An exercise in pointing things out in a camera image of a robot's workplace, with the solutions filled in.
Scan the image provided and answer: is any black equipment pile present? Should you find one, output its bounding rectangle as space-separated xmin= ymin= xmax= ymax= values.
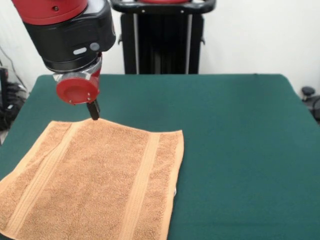
xmin=0 ymin=66 xmax=29 ymax=131

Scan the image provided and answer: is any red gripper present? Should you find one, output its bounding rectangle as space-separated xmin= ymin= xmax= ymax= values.
xmin=55 ymin=61 xmax=102 ymax=121

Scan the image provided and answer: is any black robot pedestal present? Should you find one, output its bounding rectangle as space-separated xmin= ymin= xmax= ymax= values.
xmin=109 ymin=0 xmax=217 ymax=75

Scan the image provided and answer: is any grey chair base leg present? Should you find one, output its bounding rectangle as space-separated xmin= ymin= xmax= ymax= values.
xmin=301 ymin=86 xmax=320 ymax=124

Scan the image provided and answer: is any dark green table cloth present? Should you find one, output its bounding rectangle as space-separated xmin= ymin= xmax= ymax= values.
xmin=0 ymin=73 xmax=320 ymax=240

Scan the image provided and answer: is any tan terry towel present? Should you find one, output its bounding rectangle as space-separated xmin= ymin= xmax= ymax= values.
xmin=0 ymin=117 xmax=186 ymax=240

